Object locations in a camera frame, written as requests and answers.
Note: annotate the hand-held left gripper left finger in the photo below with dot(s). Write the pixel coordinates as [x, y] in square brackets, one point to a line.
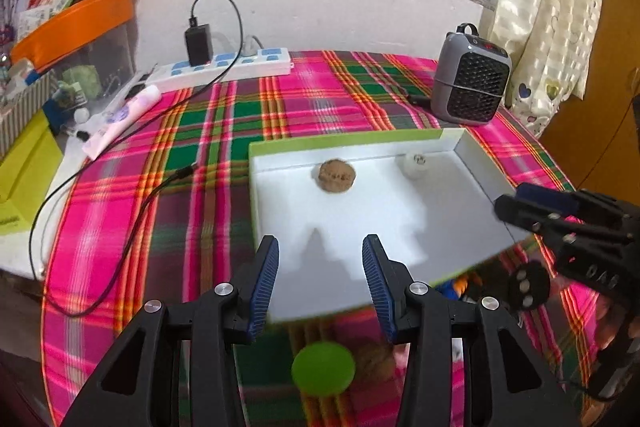
[265, 287]

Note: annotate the green white cardboard box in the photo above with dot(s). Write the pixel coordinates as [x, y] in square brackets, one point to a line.
[380, 227]

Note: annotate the striped cardboard box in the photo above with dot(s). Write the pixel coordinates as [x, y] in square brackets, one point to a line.
[22, 112]

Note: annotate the carved brown walnut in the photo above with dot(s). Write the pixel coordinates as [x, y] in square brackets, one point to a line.
[336, 176]

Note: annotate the blue orange knitted ornament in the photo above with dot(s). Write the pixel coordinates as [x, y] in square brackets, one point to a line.
[457, 289]

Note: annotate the yellow-green cardboard box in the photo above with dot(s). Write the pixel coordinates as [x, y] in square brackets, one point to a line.
[20, 177]

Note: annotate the cream heart-print curtain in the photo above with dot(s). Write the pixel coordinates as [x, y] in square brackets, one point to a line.
[545, 7]

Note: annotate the round brown walnut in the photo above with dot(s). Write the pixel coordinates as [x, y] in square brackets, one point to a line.
[375, 359]

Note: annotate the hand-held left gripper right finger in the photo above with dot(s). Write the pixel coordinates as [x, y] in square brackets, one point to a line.
[375, 287]

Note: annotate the pink white tube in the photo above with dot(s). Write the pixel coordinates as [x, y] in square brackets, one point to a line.
[125, 112]

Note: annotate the grey portable heater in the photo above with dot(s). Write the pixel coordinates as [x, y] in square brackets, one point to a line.
[470, 82]

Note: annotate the wooden cabinet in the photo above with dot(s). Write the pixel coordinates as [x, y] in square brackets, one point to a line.
[600, 132]

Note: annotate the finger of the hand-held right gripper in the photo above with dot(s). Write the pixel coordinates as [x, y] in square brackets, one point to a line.
[545, 197]
[520, 212]

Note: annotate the clear bin with orange lid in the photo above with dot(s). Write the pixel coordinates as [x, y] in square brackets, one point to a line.
[75, 42]

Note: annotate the white blue power strip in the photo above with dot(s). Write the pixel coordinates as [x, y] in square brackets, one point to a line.
[225, 64]

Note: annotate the pink plaid tablecloth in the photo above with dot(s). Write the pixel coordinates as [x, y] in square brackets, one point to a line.
[215, 132]

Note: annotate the white round case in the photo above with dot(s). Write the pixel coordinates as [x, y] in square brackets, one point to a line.
[414, 163]

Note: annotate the black mushroom-shaped white-dotted object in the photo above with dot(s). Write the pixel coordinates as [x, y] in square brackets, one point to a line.
[529, 289]

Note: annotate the small white ball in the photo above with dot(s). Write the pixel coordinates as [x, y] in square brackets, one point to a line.
[81, 113]

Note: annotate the black charger adapter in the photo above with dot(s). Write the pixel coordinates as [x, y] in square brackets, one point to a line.
[198, 43]

